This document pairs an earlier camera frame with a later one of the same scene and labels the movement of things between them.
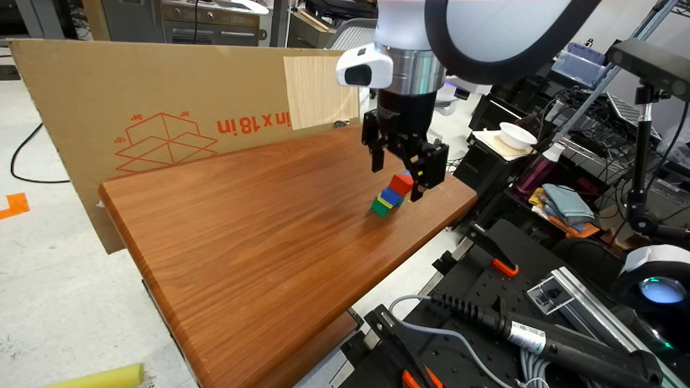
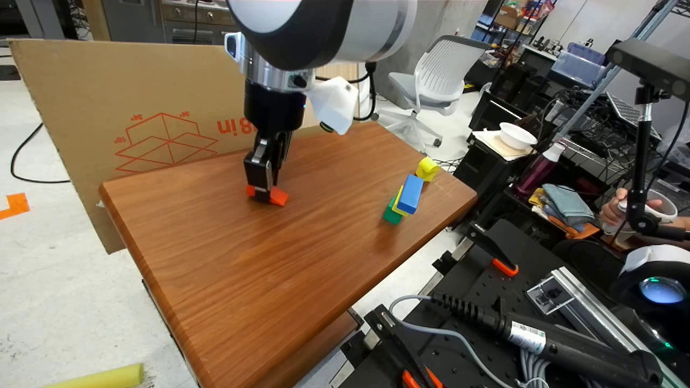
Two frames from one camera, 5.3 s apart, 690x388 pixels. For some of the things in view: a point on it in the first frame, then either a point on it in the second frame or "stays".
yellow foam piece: x=129 y=375 stays
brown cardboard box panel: x=121 y=111 stays
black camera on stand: x=654 y=72 stays
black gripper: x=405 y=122 to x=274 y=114
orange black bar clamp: x=497 y=257 stays
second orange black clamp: x=384 y=335 stays
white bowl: x=516 y=136 stays
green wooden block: x=380 y=207 to x=392 y=215
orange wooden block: x=402 y=184 to x=276 y=194
